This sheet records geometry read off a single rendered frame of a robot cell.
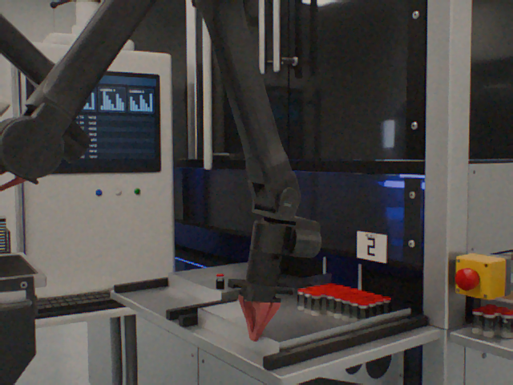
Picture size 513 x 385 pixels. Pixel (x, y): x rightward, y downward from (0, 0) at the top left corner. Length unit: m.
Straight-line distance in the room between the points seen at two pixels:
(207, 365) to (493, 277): 1.10
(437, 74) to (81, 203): 1.10
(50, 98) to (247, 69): 0.31
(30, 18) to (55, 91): 5.80
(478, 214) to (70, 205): 1.14
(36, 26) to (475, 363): 5.88
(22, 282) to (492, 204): 0.91
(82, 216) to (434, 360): 1.08
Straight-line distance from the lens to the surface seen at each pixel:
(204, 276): 1.56
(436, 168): 1.15
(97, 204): 1.78
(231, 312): 1.20
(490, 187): 1.25
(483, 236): 1.24
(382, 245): 1.24
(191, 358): 2.02
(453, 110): 1.14
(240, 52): 0.90
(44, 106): 0.76
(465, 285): 1.09
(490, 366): 1.35
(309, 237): 1.00
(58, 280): 1.79
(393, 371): 1.27
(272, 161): 0.93
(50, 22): 6.63
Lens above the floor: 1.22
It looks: 4 degrees down
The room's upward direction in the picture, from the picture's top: straight up
